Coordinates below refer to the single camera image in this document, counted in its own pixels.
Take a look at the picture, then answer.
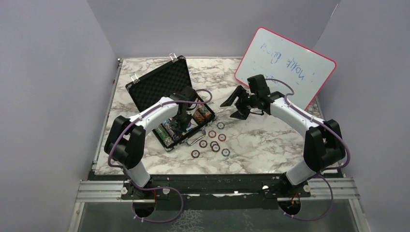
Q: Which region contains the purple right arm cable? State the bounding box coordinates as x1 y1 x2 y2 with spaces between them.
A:
265 77 351 222

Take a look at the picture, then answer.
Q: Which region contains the brown orange chip stack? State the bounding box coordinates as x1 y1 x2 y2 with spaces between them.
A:
192 110 205 125

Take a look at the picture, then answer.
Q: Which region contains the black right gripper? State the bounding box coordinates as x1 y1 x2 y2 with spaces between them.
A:
220 86 258 120

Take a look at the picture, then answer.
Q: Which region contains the pink framed whiteboard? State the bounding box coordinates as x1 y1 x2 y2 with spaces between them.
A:
234 27 337 109

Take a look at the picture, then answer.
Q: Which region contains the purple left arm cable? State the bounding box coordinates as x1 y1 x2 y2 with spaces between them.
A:
107 89 214 224

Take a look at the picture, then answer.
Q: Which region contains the black aluminium poker case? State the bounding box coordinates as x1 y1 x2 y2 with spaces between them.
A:
126 53 216 151

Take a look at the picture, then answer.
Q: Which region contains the green chip stack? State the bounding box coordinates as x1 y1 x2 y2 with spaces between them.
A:
155 125 174 147

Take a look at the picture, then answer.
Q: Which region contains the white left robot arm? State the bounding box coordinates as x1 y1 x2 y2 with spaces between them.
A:
103 87 197 199

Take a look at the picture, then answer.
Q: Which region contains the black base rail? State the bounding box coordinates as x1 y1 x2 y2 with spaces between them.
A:
120 174 311 211

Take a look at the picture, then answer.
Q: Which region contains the blue playing card deck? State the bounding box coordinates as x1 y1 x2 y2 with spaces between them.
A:
186 122 197 133

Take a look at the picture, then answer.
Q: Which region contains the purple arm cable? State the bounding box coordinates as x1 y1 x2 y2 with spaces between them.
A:
107 89 214 224
265 77 351 222

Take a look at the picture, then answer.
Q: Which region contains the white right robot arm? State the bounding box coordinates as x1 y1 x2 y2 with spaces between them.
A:
220 74 347 197

